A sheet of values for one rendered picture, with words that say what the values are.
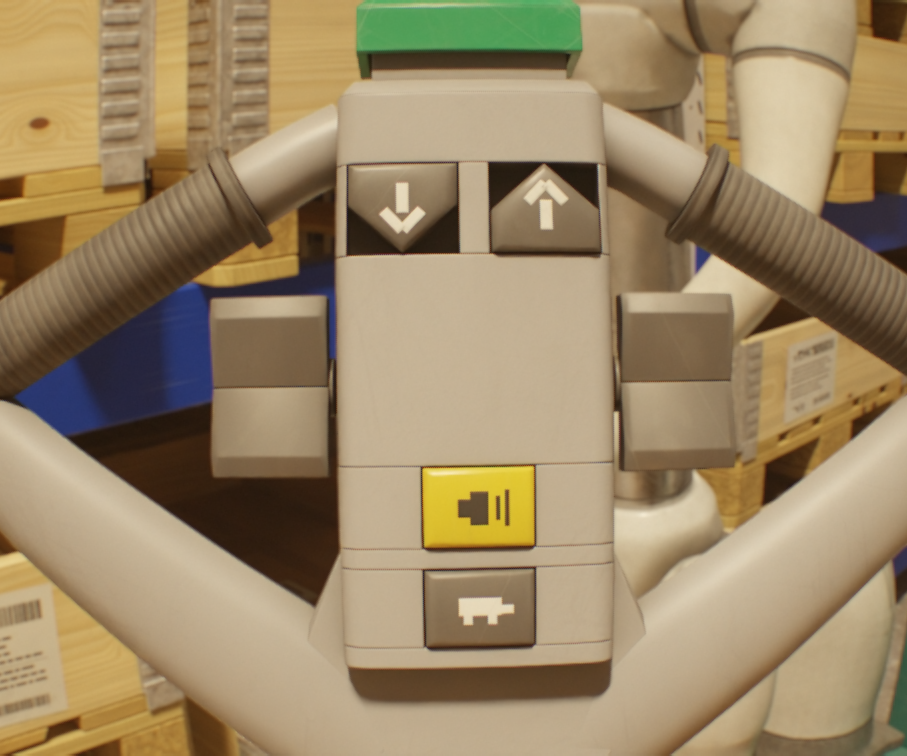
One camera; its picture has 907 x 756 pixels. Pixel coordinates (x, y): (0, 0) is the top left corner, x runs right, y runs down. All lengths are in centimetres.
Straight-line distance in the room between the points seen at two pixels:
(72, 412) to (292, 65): 43
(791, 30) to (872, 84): 148
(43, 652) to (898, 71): 200
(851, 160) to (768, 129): 141
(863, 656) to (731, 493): 100
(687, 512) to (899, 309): 71
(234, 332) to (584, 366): 12
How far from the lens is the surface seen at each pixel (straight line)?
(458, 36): 42
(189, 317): 128
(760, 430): 211
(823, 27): 91
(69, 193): 113
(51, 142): 112
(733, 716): 84
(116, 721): 128
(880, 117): 241
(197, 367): 129
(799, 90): 89
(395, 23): 42
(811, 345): 223
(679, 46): 97
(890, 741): 126
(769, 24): 90
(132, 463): 260
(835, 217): 239
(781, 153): 88
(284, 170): 41
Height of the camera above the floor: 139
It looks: 15 degrees down
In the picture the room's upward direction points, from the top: 1 degrees counter-clockwise
